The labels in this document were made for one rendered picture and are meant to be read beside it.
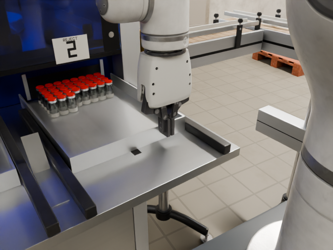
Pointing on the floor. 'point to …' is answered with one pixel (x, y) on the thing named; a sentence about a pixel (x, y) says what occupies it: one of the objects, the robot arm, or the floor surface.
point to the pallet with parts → (280, 61)
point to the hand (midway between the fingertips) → (166, 125)
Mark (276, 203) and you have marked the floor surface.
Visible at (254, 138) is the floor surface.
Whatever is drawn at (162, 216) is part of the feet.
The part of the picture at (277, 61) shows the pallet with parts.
